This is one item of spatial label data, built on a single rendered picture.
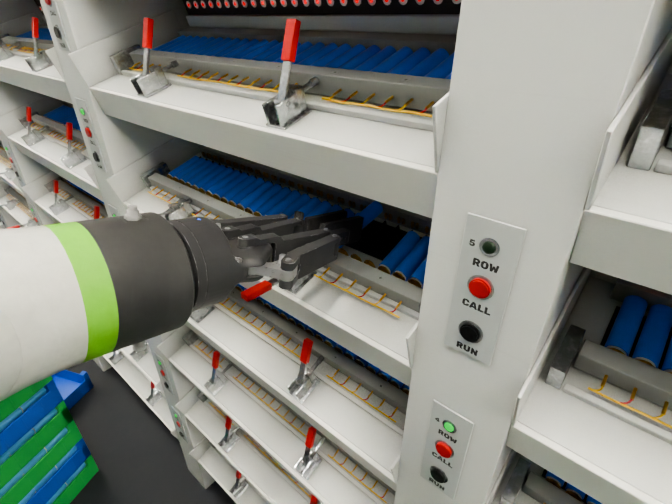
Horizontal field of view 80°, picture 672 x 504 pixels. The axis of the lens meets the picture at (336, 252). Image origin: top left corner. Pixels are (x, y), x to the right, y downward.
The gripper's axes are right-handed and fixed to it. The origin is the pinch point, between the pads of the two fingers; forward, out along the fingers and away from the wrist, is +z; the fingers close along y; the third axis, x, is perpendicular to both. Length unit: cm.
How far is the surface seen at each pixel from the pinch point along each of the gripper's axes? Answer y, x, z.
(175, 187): -34.7, -3.5, 0.3
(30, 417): -73, -70, -17
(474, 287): 19.3, 2.7, -7.3
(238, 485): -29, -80, 14
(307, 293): -0.5, -7.8, -2.6
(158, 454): -67, -99, 12
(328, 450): -1.8, -43.3, 9.8
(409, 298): 11.4, -3.9, -0.4
